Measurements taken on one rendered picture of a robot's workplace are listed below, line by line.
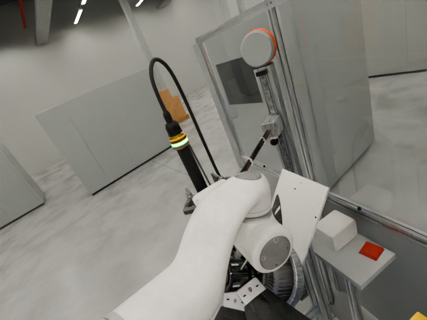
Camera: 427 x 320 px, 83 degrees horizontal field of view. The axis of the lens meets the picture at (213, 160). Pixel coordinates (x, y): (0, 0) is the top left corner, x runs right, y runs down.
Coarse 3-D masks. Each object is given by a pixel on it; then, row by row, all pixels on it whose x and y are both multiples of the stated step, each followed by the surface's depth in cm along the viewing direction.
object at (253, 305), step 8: (264, 296) 82; (272, 296) 81; (248, 304) 81; (256, 304) 81; (264, 304) 80; (272, 304) 79; (280, 304) 78; (288, 304) 77; (248, 312) 80; (256, 312) 79; (264, 312) 78; (272, 312) 77; (280, 312) 76; (288, 312) 75; (296, 312) 74
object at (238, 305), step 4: (236, 292) 93; (224, 296) 94; (228, 296) 93; (232, 296) 93; (236, 296) 93; (224, 300) 93; (228, 300) 93; (232, 300) 93; (240, 300) 92; (224, 304) 93; (228, 304) 93; (232, 304) 93; (236, 304) 92; (240, 304) 92; (232, 308) 92; (236, 308) 92; (240, 308) 92
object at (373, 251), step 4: (364, 244) 118; (368, 244) 117; (372, 244) 117; (364, 248) 116; (368, 248) 116; (372, 248) 115; (376, 248) 114; (380, 248) 114; (360, 252) 116; (364, 252) 115; (368, 252) 114; (372, 252) 113; (376, 252) 113; (380, 252) 112; (368, 256) 114; (372, 256) 112; (376, 256) 111; (376, 260) 111
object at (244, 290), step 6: (252, 282) 88; (258, 282) 87; (240, 288) 87; (246, 288) 87; (252, 288) 86; (258, 288) 86; (264, 288) 85; (240, 294) 86; (246, 294) 85; (252, 294) 85; (258, 294) 84; (246, 300) 83
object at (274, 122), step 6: (270, 114) 119; (276, 114) 117; (264, 120) 117; (270, 120) 114; (276, 120) 111; (264, 126) 113; (270, 126) 112; (276, 126) 111; (282, 126) 117; (264, 132) 115; (276, 132) 112
